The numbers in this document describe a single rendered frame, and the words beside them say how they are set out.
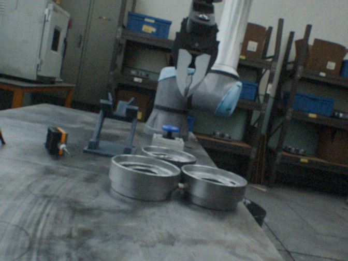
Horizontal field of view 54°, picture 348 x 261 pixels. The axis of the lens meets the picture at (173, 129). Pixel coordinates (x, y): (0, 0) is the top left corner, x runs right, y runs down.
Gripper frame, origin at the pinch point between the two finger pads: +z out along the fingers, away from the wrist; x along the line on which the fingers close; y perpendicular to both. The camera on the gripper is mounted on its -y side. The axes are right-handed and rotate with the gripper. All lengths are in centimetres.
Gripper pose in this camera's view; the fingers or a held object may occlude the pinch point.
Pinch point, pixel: (186, 90)
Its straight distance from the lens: 67.7
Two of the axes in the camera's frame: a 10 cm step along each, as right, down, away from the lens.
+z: -2.0, 9.7, 1.2
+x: -9.8, -1.9, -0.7
